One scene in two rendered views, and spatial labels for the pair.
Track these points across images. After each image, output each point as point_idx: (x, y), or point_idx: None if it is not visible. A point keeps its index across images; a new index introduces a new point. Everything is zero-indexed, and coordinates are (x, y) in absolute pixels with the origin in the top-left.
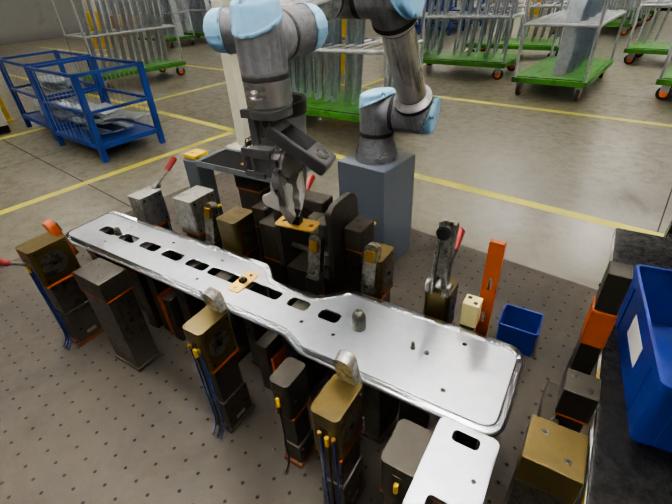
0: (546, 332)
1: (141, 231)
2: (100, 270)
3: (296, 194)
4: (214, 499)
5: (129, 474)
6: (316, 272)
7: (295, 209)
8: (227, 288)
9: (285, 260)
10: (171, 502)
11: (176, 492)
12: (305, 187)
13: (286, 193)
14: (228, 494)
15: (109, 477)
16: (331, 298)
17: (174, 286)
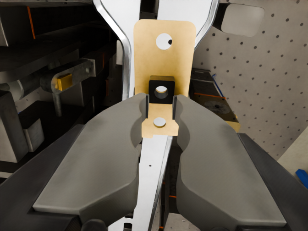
0: None
1: (116, 226)
2: (177, 223)
3: (133, 136)
4: (255, 54)
5: (248, 110)
6: (86, 65)
7: (147, 111)
8: (152, 137)
9: (81, 110)
10: (260, 78)
11: (254, 79)
12: (76, 128)
13: (243, 169)
14: (250, 47)
15: (251, 118)
16: (118, 24)
17: (164, 174)
